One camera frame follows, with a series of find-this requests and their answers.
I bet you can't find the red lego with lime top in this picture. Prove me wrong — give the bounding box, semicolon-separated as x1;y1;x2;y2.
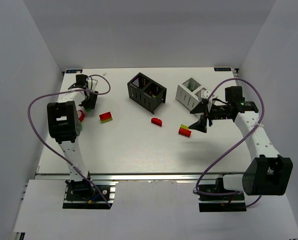
178;124;192;138

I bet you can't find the red rounded lego brick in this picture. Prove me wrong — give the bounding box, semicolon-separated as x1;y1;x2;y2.
151;117;163;127

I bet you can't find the green lime small lego stack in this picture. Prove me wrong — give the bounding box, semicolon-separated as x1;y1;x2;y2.
79;122;83;131

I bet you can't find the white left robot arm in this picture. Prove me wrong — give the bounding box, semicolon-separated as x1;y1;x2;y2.
47;74;98;184

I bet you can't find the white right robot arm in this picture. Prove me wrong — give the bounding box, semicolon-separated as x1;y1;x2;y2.
189;86;293;196

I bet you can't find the red flower lego piece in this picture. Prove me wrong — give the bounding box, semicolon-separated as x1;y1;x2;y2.
77;110;85;122

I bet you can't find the white two-slot container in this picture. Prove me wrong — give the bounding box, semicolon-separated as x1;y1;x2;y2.
175;77;212;112

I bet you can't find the red and lime lego stack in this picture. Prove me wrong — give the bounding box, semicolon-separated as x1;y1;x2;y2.
99;111;113;123

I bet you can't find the blue label sticker right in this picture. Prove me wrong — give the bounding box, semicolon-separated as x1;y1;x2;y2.
213;67;232;72

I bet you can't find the blue label sticker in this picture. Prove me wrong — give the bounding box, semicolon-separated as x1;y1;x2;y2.
213;67;232;72
65;69;83;74

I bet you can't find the blue label sticker left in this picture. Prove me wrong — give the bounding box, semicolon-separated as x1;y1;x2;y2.
65;69;83;74

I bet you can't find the black two-slot container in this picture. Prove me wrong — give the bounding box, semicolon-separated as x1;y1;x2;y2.
127;72;167;114

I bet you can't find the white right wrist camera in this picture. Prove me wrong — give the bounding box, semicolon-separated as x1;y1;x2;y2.
198;88;214;107

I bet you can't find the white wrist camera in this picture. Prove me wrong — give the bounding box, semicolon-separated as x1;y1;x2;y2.
198;88;214;107
87;77;98;92

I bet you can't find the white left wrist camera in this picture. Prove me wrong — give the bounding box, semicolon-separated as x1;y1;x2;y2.
87;77;98;92

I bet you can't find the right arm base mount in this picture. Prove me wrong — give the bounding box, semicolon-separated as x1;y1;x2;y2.
193;177;247;213

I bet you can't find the aluminium table edge rail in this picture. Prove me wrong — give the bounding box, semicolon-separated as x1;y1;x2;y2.
35;172;256;183

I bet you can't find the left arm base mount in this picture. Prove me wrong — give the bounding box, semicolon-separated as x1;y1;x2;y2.
62;180;117;210

